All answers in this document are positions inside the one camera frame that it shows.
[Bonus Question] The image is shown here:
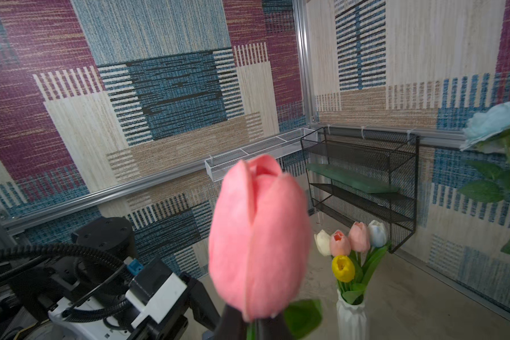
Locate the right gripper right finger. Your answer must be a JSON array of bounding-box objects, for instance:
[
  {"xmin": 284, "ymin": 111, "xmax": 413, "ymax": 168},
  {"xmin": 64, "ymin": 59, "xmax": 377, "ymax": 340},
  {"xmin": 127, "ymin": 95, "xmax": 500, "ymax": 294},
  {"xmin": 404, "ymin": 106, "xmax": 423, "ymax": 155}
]
[{"xmin": 255, "ymin": 316, "xmax": 293, "ymax": 340}]

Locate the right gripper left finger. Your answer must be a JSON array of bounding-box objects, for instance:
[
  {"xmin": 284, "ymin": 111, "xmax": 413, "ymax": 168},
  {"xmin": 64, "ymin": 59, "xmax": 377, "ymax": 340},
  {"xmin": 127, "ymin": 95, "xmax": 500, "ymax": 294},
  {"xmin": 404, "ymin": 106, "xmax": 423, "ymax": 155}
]
[{"xmin": 214, "ymin": 305, "xmax": 248, "ymax": 340}]

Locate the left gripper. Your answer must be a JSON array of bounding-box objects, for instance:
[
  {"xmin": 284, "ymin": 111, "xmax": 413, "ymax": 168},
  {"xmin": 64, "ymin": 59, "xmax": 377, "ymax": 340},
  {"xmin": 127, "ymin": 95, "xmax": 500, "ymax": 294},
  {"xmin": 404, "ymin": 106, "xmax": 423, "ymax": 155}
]
[{"xmin": 129, "ymin": 274, "xmax": 220, "ymax": 339}]

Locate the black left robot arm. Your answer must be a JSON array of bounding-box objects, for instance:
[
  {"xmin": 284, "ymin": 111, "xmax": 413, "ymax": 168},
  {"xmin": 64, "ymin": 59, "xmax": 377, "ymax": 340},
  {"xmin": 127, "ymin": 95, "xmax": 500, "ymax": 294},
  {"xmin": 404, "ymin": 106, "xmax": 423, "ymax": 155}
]
[{"xmin": 0, "ymin": 218, "xmax": 220, "ymax": 339}]

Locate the white ribbed vase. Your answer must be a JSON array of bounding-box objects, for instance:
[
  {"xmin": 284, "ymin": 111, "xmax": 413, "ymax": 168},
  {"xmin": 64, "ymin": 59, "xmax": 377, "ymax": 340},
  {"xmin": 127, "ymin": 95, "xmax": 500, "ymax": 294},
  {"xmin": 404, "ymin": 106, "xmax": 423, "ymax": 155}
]
[{"xmin": 336, "ymin": 291, "xmax": 370, "ymax": 340}]

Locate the yellow tulip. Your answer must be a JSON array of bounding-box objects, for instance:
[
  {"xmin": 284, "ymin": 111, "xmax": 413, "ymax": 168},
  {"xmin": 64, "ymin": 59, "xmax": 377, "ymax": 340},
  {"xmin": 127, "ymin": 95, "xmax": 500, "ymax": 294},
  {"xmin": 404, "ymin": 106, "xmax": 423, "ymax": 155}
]
[{"xmin": 331, "ymin": 255, "xmax": 356, "ymax": 283}]

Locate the pale white tulip back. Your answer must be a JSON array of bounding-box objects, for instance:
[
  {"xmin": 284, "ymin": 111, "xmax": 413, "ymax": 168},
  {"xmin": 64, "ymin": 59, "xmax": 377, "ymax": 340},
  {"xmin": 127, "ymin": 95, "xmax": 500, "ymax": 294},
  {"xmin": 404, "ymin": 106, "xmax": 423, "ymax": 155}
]
[{"xmin": 368, "ymin": 220, "xmax": 388, "ymax": 248}]

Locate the green pad on shelf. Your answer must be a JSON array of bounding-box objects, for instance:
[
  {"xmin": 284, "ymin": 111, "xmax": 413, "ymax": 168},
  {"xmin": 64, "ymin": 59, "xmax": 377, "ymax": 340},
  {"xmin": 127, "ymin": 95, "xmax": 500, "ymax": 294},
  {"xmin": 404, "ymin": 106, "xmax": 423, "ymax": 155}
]
[{"xmin": 306, "ymin": 163, "xmax": 400, "ymax": 194}]

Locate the black mesh shelf rack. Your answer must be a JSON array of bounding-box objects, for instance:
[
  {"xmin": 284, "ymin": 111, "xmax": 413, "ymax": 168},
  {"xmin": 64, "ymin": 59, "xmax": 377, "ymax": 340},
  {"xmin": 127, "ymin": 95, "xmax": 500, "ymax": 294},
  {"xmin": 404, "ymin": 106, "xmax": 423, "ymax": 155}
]
[{"xmin": 300, "ymin": 126, "xmax": 420, "ymax": 253}]

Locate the rose bouquet with leaves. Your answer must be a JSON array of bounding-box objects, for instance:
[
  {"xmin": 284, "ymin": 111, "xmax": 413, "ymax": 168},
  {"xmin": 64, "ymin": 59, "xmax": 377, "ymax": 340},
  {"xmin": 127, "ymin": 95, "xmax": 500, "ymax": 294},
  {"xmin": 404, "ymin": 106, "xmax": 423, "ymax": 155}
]
[{"xmin": 456, "ymin": 50, "xmax": 510, "ymax": 256}]

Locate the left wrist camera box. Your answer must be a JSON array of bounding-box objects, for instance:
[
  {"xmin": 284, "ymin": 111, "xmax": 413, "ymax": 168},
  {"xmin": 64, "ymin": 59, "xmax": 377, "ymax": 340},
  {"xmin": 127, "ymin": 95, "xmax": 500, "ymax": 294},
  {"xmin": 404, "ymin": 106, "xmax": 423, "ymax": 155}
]
[{"xmin": 126, "ymin": 258, "xmax": 187, "ymax": 329}]

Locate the white mesh wall basket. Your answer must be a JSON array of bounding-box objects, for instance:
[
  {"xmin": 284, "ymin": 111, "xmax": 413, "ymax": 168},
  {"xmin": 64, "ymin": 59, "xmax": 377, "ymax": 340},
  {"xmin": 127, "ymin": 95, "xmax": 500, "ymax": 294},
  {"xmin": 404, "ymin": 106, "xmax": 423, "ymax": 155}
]
[{"xmin": 204, "ymin": 127, "xmax": 315, "ymax": 182}]

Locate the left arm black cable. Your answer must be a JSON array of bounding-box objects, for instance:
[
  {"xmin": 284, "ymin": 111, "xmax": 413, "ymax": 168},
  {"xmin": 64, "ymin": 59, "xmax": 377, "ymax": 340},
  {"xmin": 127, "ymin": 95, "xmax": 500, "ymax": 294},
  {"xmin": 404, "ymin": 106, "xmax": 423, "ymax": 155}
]
[{"xmin": 0, "ymin": 243, "xmax": 135, "ymax": 324}]

